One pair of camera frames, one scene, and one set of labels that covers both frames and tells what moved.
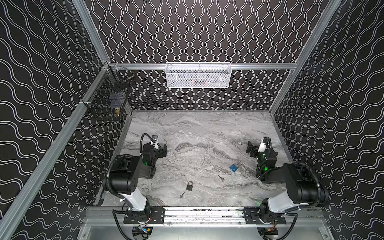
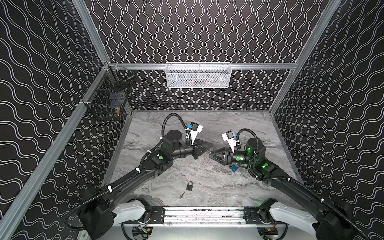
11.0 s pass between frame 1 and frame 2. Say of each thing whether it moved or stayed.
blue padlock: stayed
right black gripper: moved
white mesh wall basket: stayed
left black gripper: moved
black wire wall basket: stayed
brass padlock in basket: stayed
